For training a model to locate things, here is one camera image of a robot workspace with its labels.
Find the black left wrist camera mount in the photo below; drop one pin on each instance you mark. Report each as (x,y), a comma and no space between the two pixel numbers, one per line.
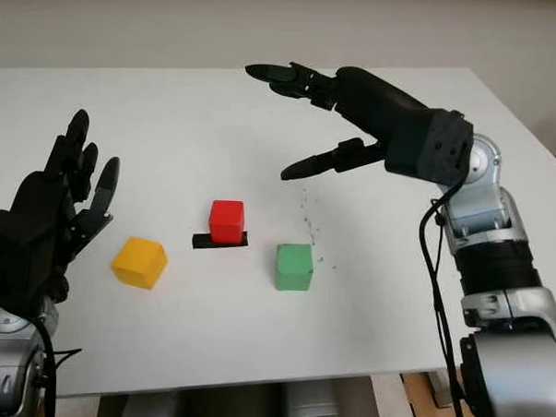
(17,262)

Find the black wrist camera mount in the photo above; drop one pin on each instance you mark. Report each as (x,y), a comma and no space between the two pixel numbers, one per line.
(17,262)
(451,147)

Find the grey right robot leg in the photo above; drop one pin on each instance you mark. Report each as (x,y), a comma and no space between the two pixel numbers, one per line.
(320,409)

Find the yellow wooden block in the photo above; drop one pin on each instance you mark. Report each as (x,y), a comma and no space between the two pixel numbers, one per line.
(137,260)

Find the grey robot leg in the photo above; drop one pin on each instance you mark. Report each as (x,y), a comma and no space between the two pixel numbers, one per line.
(320,409)
(149,408)

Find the white table frame beam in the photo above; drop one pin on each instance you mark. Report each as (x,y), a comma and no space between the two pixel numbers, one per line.
(389,407)

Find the grey left robot leg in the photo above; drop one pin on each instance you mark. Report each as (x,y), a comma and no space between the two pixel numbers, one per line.
(149,408)

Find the dark robot waist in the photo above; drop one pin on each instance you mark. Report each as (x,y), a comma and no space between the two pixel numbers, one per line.
(232,407)

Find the green wooden block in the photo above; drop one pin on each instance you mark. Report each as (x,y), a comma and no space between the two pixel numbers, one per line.
(294,267)

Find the grey table leg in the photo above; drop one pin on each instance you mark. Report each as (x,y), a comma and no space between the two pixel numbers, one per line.
(438,386)

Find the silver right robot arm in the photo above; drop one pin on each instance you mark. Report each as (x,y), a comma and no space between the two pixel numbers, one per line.
(501,273)

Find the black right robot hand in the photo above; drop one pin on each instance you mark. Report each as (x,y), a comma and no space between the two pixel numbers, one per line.
(388,116)

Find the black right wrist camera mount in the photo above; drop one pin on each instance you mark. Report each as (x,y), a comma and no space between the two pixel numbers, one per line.
(451,147)

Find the black tape strip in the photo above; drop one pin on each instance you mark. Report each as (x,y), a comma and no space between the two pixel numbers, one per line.
(200,242)

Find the red wooden block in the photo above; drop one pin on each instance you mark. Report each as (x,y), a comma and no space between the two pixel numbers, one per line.
(226,220)

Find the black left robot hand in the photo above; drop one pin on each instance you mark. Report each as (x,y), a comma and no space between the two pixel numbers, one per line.
(41,193)

